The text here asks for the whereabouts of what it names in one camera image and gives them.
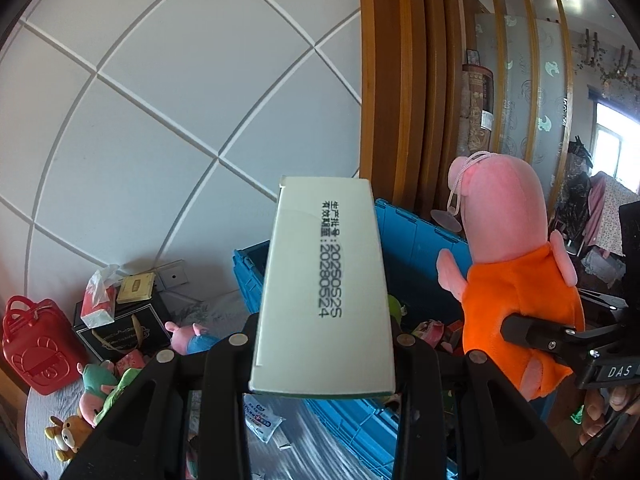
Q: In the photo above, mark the person's right hand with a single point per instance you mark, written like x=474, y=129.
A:
x=595, y=415

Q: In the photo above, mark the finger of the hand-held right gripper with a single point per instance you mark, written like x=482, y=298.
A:
x=602, y=300
x=535, y=332

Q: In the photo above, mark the white blue packet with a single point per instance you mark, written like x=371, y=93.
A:
x=262, y=417

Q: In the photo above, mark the red white tissue packet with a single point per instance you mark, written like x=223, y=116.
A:
x=97, y=300

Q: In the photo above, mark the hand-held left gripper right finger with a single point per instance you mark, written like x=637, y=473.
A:
x=415, y=370

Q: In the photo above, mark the pink pig plush orange dress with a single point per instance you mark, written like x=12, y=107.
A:
x=515, y=300

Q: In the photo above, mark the large green white carton box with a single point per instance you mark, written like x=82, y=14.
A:
x=325, y=285

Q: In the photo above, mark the wall socket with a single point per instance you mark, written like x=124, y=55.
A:
x=173, y=274

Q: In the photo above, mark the blue plastic crate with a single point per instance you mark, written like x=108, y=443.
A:
x=420, y=260

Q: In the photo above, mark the pig plush green clothing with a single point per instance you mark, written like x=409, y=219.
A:
x=95, y=385

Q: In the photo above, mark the hanging clothes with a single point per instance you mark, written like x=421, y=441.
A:
x=600, y=220

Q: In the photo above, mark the window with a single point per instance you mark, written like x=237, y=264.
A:
x=615, y=140

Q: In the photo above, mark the striped grey table cloth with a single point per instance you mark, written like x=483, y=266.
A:
x=300, y=460

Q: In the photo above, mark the gold flat box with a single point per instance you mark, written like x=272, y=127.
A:
x=135, y=288

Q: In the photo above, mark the red patterned box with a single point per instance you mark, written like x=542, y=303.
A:
x=131, y=362

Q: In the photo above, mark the wooden partition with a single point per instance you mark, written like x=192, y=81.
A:
x=390, y=85

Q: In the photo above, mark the brown bear plush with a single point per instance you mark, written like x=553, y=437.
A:
x=72, y=432

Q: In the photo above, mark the black gift box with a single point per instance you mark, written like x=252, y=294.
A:
x=125, y=335

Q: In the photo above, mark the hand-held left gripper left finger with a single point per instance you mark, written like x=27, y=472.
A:
x=240, y=360

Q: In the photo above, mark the red plastic carry case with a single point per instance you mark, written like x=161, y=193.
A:
x=45, y=350

